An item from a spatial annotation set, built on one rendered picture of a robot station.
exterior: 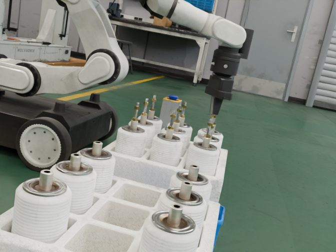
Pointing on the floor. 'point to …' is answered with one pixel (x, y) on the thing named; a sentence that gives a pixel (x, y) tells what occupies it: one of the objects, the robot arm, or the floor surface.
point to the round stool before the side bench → (128, 50)
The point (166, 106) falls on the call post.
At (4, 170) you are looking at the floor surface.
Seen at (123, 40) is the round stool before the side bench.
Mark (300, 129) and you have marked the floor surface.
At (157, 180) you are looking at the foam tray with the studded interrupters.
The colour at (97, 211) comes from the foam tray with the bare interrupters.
